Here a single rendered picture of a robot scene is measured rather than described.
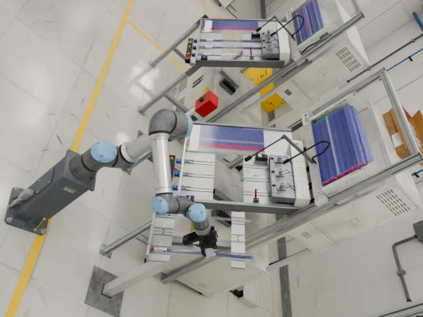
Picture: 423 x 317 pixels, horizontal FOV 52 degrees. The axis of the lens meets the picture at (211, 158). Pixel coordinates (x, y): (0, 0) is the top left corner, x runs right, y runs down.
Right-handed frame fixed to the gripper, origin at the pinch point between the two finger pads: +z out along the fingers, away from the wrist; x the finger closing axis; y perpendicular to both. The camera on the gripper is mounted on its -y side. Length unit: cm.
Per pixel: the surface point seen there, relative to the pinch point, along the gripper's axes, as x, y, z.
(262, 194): 49, 28, 16
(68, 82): 155, -115, -9
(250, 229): 66, 15, 73
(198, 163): 70, -10, 7
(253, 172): 67, 23, 15
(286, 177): 59, 43, 13
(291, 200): 43, 44, 17
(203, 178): 58, -6, 8
